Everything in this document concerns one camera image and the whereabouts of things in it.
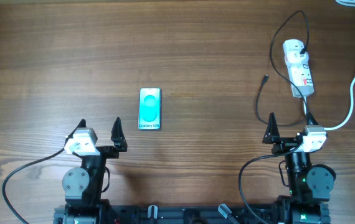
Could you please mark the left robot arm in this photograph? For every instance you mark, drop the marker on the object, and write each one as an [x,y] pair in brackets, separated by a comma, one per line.
[83,186]

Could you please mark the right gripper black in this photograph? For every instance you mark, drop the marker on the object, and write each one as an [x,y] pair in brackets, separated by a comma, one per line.
[288,146]

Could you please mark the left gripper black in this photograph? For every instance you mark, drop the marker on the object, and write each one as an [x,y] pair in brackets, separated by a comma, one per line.
[111,152]

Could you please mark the white USB charger plug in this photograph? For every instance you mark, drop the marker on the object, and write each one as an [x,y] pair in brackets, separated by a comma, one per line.
[293,58]

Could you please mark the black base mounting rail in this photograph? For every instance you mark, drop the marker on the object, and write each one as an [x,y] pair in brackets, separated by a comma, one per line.
[270,213]

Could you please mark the smartphone with cyan screen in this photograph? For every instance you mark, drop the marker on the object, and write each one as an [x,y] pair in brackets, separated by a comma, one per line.
[149,117]

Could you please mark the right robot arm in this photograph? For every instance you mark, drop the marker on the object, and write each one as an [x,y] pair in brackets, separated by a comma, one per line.
[310,185]

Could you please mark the white power strip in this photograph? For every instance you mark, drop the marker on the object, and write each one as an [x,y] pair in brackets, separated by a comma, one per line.
[302,82]

